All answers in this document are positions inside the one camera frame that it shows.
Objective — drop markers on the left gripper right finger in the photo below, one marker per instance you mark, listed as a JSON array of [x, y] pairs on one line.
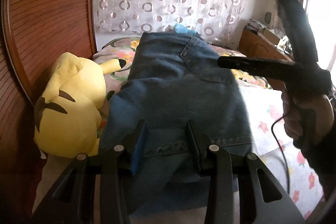
[[197, 144]]

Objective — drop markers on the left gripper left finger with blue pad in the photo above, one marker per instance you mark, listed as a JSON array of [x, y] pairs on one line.
[[134, 144]]

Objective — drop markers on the blue denim jeans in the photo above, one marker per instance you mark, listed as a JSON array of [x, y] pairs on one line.
[[175, 78]]

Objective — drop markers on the right hand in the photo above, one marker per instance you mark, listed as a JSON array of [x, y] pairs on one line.
[[308, 118]]

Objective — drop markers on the cardboard box on cabinet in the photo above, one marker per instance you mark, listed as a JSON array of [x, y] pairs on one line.
[[279, 40]]

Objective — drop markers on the wooden side cabinet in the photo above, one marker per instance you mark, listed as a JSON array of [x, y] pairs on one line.
[[253, 45]]

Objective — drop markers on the white strawberry print blanket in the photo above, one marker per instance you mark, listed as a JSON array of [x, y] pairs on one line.
[[276, 149]]

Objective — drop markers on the yellow pikachu plush toy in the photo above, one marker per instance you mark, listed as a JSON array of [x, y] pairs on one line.
[[66, 115]]

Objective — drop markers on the blue and brown box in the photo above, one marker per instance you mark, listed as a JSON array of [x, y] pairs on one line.
[[179, 29]]

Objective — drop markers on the wooden slatted wardrobe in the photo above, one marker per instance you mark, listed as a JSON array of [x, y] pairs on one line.
[[34, 33]]

